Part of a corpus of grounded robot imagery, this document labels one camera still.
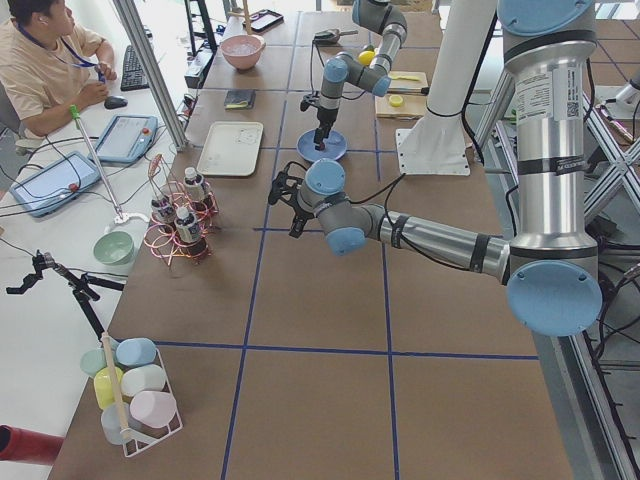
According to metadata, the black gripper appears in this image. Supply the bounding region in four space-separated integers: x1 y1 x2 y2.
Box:
288 197 315 238
315 106 338 143

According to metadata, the blue plate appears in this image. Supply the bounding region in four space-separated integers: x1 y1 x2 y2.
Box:
296 130 347 163

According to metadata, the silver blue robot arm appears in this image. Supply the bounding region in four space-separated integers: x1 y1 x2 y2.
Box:
268 1 602 337
308 1 408 150

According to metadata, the lemon half slice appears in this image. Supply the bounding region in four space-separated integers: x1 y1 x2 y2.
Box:
388 94 404 108

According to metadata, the yellow lemon front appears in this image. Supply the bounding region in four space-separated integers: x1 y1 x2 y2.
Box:
358 50 375 66

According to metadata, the metal ice scoop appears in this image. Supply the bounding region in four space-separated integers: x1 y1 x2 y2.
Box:
313 29 359 44

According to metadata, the steel muddler black tip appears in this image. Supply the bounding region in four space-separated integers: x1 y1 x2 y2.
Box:
387 87 430 96

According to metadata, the wooden cutting board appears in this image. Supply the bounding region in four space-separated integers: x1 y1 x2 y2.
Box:
375 71 429 118

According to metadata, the grey yellow folded cloth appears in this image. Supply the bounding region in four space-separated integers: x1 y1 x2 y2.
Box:
224 89 256 110

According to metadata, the yellow plastic knife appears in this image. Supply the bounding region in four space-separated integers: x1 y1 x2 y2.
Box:
389 74 421 82

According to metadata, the cream bear tray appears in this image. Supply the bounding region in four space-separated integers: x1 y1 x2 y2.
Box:
196 121 263 177

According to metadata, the pink bowl with ice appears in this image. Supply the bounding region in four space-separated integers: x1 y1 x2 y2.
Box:
220 35 266 71

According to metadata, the tea bottle right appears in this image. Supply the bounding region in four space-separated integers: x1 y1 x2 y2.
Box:
184 167 207 211

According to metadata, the tea bottle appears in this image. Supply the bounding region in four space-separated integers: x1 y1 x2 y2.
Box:
184 167 207 211
151 194 176 234
175 206 202 256

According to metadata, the tea bottle lower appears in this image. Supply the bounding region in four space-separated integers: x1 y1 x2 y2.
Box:
175 206 202 256

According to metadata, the tea bottle left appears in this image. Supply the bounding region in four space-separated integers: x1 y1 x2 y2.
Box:
151 194 176 234

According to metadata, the blue teach pendant far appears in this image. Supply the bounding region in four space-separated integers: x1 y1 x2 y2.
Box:
95 114 159 164

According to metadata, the blue teach pendant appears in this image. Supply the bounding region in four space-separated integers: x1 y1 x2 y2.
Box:
95 114 159 164
9 151 100 217

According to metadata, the green bowl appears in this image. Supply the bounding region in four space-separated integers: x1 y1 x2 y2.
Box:
93 231 135 265

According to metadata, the black keyboard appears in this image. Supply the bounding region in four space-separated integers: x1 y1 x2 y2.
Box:
120 45 149 91

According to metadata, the black computer mouse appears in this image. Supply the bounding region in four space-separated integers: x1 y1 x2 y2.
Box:
104 96 128 110

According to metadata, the white cup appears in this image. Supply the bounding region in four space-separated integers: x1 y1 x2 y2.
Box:
121 364 167 397

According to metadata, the pink cup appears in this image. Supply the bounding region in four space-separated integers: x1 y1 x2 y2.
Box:
129 391 177 428

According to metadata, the silver rod green tip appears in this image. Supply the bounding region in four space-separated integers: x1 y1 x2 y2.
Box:
69 104 150 234

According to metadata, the pale green cup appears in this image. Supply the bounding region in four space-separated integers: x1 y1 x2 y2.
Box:
80 348 107 378

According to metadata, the blue teach pendant near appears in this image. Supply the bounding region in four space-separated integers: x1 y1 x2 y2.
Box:
9 151 100 217

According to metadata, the yellow cup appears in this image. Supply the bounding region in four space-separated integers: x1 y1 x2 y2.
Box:
93 367 115 410

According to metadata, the grey blue cup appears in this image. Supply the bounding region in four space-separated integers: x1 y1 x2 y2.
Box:
101 403 142 445

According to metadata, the seated person beige shirt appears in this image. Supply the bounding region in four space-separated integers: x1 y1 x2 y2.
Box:
1 1 117 138

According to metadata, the red cylinder object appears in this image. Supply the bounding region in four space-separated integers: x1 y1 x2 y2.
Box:
1 425 65 466

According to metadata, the copper wire bottle rack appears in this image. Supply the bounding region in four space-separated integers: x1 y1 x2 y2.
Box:
143 154 219 265

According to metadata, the aluminium frame post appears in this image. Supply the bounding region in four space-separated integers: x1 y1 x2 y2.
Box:
113 0 188 152

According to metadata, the wooden rack handle stick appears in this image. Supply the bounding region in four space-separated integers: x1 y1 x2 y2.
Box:
101 331 132 443

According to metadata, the white wire cup rack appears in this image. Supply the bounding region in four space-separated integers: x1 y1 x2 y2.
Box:
115 351 183 458

